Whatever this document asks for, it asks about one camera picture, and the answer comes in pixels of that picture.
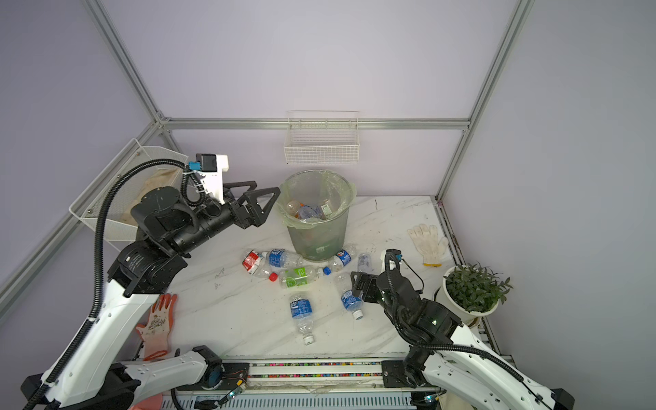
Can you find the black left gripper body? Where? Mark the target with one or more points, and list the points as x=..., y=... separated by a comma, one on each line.
x=231, y=214

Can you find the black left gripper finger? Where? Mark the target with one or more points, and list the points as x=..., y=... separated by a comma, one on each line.
x=229, y=194
x=256, y=206

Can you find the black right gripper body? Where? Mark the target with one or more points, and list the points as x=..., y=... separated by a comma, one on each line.
x=371, y=292

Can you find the square clear bottle green band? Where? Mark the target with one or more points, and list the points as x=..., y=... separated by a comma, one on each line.
x=326, y=209

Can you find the Pocari Sweat bottle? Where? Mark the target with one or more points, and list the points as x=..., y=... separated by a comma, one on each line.
x=302, y=314

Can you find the orange label bottle yellow cap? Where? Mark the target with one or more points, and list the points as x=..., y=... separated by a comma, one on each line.
x=292, y=208

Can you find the clear bottle rainbow label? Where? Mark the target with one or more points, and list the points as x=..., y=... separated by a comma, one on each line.
x=307, y=212

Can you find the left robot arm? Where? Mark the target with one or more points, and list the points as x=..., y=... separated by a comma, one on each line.
x=172, y=221

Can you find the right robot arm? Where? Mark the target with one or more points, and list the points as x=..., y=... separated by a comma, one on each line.
x=445, y=353

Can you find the green bin liner bag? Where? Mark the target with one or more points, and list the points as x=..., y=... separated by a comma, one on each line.
x=312, y=187

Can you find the grey mesh waste bin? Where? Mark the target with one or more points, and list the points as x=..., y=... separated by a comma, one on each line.
x=320, y=243

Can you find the tall clear bottle faint label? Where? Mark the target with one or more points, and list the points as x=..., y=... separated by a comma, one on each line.
x=364, y=263

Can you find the clear bottle red white label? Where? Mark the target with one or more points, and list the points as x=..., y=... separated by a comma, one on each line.
x=256, y=264

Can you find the beige glove in shelf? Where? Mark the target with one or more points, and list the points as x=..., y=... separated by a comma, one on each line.
x=135, y=189

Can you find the clear bottle blue label white cap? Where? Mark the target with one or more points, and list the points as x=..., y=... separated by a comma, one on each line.
x=282, y=258

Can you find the clear bottle green label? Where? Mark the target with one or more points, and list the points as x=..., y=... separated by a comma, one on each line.
x=297, y=277

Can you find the white cotton work glove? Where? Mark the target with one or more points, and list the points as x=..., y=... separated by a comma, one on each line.
x=430, y=243

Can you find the potted green plant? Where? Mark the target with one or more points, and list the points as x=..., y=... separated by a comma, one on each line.
x=472, y=292

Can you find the red coated glove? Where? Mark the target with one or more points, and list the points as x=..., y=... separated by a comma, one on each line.
x=155, y=333

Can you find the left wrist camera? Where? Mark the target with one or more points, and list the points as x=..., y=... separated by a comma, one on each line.
x=210, y=168

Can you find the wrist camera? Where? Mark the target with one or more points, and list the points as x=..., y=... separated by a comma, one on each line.
x=390, y=259
x=210, y=168

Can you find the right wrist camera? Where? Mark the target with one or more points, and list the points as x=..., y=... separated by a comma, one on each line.
x=390, y=259

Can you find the white wire wall basket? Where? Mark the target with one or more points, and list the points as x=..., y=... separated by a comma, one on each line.
x=322, y=138

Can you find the white mesh wall shelf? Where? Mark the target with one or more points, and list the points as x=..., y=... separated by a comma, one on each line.
x=120, y=227

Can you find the base rail with cable strip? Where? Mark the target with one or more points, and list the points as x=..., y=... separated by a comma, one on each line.
x=363, y=383

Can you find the aluminium frame post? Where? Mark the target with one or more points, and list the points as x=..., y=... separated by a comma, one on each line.
x=109, y=33

